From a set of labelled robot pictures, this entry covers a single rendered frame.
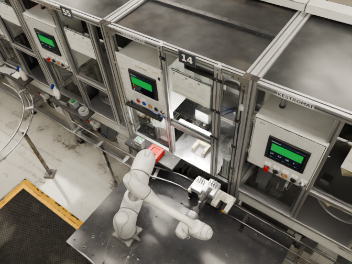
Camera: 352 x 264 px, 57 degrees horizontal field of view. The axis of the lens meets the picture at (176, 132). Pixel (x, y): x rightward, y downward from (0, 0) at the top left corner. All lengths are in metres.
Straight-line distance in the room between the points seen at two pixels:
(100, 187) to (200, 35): 2.31
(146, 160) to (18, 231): 2.15
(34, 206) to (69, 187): 0.41
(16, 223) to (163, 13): 2.72
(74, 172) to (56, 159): 0.33
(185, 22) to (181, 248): 1.69
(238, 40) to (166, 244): 1.62
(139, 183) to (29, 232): 2.05
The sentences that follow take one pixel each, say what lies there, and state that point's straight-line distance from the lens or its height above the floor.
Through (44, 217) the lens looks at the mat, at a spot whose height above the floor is 0.01.
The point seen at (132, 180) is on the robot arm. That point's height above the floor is 1.50.
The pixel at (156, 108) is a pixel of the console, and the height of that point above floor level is 1.43.
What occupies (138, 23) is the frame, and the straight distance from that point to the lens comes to 2.32.
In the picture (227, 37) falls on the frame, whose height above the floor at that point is 2.01.
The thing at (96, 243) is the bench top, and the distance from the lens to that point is 2.81.
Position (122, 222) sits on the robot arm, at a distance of 2.52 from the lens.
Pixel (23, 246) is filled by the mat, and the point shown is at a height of 0.01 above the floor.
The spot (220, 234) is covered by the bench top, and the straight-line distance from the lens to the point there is 2.72.
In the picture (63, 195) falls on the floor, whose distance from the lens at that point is 3.95.
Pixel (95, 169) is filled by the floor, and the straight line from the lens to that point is 4.01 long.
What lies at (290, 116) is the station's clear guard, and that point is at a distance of 1.87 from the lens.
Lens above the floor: 3.19
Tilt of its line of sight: 50 degrees down
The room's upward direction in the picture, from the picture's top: 5 degrees counter-clockwise
